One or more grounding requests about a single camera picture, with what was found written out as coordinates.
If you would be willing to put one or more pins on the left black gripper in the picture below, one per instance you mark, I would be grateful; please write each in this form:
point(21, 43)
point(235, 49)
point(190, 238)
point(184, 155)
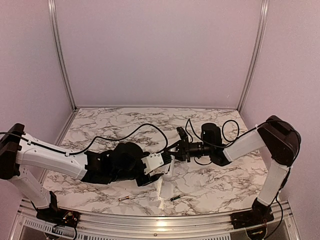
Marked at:
point(149, 179)

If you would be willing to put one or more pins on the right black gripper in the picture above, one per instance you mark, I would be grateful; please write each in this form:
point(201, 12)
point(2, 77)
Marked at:
point(183, 152)

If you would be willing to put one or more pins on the white remote control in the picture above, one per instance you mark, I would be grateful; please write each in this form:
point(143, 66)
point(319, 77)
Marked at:
point(166, 170)

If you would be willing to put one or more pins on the gold AAA battery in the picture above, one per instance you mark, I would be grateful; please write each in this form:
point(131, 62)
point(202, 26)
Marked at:
point(126, 198)

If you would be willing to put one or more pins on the black green AAA battery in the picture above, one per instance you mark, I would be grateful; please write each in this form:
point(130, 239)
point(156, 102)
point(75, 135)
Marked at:
point(175, 198)

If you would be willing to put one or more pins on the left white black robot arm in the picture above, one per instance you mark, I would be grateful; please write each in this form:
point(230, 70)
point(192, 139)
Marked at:
point(127, 161)

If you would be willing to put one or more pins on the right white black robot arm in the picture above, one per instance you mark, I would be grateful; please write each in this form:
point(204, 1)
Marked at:
point(274, 138)

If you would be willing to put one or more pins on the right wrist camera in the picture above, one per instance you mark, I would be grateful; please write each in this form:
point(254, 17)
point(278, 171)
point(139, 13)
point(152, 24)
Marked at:
point(182, 134)

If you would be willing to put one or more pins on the front aluminium rail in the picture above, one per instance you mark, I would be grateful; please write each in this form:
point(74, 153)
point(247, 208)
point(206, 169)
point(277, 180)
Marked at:
point(103, 226)

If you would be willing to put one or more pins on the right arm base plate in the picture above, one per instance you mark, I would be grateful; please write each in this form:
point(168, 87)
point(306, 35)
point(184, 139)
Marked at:
point(249, 218)

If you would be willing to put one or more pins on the right aluminium frame post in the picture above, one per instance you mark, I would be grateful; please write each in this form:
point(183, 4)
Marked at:
point(261, 29)

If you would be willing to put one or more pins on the aluminium frame post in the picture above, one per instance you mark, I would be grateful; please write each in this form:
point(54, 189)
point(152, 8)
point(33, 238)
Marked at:
point(261, 29)
point(59, 52)

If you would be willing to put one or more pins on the left aluminium frame post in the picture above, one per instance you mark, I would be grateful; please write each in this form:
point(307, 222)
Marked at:
point(59, 52)

